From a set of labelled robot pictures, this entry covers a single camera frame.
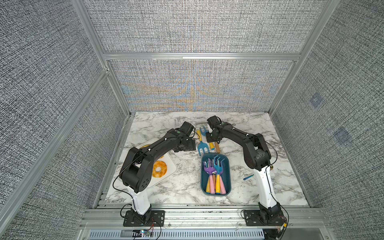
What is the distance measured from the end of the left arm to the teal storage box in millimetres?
133

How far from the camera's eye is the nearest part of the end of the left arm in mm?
676

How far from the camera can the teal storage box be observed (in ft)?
2.62
